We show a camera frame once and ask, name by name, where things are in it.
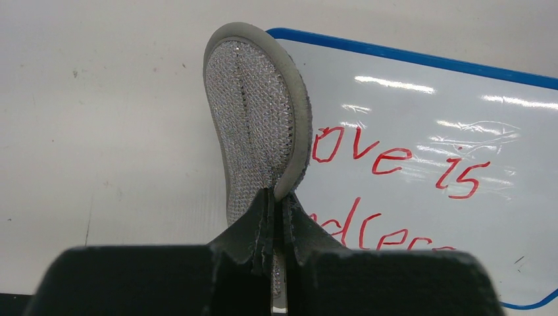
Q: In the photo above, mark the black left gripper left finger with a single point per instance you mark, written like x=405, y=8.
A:
x=229, y=274

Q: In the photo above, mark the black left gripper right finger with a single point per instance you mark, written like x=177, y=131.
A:
x=325, y=278

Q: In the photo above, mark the blue framed whiteboard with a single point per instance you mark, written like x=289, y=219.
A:
x=418, y=152

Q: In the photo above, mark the grey mesh eraser sponge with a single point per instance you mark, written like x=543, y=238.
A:
x=261, y=112

